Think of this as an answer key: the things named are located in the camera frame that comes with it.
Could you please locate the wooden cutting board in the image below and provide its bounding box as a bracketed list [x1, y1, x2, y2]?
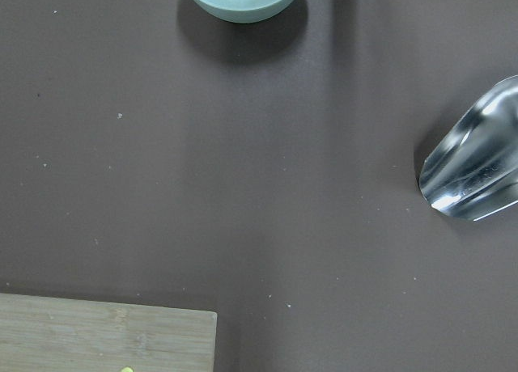
[1, 294, 218, 371]

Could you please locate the metal scoop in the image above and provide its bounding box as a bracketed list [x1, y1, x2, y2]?
[418, 75, 517, 222]

